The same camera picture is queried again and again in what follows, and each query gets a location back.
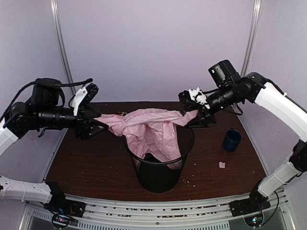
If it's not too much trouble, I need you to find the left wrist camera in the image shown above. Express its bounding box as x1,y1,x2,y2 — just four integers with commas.
69,83,99,116

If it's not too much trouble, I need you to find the right aluminium frame post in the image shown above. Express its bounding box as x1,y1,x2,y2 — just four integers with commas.
241,0,263,76

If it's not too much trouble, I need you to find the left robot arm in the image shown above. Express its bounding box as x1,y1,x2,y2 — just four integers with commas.
0,78,108,213

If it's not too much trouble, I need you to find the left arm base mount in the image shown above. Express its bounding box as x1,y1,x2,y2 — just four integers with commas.
41,199,86,230

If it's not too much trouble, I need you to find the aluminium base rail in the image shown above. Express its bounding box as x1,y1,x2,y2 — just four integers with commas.
19,186,295,230

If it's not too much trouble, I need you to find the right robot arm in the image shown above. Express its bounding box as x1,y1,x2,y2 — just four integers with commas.
178,59,307,212

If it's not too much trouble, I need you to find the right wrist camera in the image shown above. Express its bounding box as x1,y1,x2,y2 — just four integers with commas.
178,87,210,109

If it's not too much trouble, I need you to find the left aluminium frame post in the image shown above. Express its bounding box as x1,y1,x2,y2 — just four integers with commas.
50,0,73,83

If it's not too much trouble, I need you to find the black mesh trash bin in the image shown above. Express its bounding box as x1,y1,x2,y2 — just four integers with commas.
123,126,194,193

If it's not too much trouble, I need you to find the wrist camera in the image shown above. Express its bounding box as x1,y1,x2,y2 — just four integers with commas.
178,87,210,109
69,83,99,116

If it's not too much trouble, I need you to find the dark blue cup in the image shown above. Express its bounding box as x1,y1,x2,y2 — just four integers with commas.
222,129,242,152

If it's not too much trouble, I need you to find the aluminium frame post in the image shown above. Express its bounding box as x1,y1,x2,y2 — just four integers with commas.
241,0,263,76
50,0,73,83

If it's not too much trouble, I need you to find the small pink bag scrap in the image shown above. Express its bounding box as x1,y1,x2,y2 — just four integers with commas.
219,161,226,169

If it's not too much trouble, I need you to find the pink plastic trash bag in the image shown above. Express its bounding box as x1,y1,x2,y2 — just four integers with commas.
96,108,198,162

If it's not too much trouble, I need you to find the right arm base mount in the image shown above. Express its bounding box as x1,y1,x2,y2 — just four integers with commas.
229,198,271,228

